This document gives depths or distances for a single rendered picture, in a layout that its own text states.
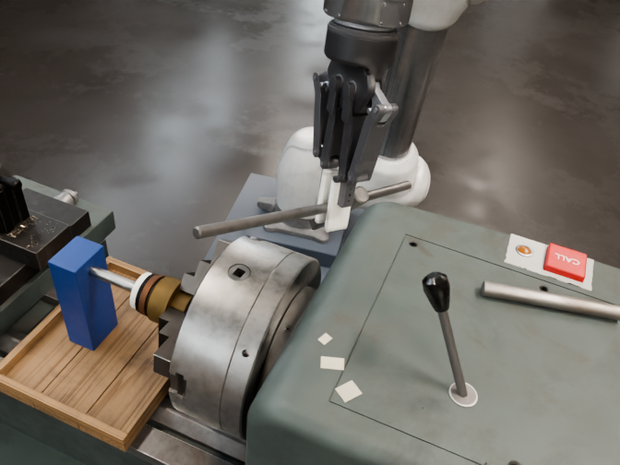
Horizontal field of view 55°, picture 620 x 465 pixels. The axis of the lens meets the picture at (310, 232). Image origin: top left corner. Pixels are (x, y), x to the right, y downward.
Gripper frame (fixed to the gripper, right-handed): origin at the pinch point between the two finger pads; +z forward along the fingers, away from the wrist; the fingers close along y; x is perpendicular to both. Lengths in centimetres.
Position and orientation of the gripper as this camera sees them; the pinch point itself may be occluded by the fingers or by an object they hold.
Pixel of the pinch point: (334, 199)
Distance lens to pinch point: 71.0
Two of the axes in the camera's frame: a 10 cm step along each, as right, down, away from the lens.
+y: 5.2, 4.7, -7.1
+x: 8.5, -1.5, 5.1
